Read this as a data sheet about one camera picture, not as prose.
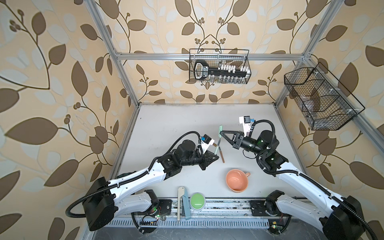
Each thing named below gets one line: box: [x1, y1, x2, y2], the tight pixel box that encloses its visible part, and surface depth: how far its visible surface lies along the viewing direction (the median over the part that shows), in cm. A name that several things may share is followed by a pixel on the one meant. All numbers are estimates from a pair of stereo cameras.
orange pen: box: [218, 146, 225, 163], surface depth 95 cm
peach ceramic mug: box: [226, 169, 251, 193], surface depth 82 cm
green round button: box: [190, 192, 206, 211], surface depth 77 cm
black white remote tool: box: [194, 60, 248, 80], surface depth 84 cm
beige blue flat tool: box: [177, 186, 191, 221], surface depth 75 cm
